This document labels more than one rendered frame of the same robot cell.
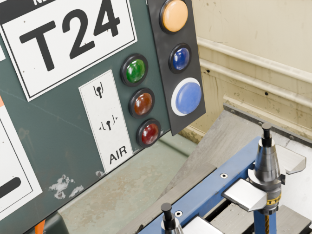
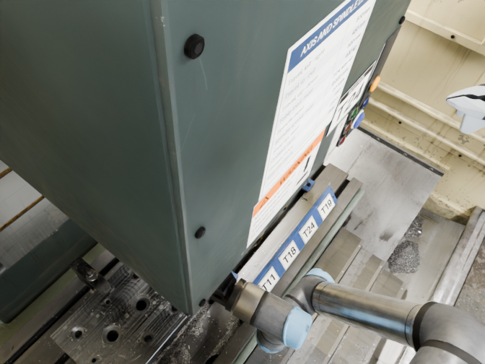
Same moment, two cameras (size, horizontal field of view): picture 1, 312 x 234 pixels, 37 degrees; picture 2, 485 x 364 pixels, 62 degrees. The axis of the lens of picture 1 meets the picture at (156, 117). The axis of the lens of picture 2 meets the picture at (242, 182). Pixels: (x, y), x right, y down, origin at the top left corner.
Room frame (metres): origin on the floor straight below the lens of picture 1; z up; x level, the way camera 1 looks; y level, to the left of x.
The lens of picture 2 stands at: (-0.03, 0.33, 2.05)
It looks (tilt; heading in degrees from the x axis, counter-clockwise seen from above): 55 degrees down; 337
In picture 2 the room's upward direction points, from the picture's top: 7 degrees clockwise
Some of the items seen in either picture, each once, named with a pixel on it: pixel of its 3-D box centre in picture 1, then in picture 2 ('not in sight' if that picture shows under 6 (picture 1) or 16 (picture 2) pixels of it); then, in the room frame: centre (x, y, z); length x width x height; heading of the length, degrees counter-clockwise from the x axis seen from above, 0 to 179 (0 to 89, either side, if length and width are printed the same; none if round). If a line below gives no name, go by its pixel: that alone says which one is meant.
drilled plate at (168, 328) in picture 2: not in sight; (128, 321); (0.31, 0.45, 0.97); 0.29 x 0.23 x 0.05; 125
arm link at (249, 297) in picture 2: not in sight; (247, 300); (0.20, 0.18, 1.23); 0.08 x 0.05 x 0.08; 135
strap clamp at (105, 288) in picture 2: not in sight; (93, 279); (0.45, 0.52, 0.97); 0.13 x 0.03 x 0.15; 35
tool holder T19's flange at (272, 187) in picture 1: (266, 177); not in sight; (0.57, -0.17, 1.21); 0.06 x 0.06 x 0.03
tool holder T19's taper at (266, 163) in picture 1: (266, 157); not in sight; (0.57, -0.17, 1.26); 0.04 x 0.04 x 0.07
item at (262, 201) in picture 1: (247, 196); not in sight; (0.54, -0.12, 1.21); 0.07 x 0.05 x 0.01; 35
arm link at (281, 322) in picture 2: not in sight; (281, 321); (0.15, 0.13, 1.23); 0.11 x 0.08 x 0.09; 45
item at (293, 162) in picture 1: (286, 160); not in sight; (0.60, -0.21, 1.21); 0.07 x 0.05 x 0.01; 35
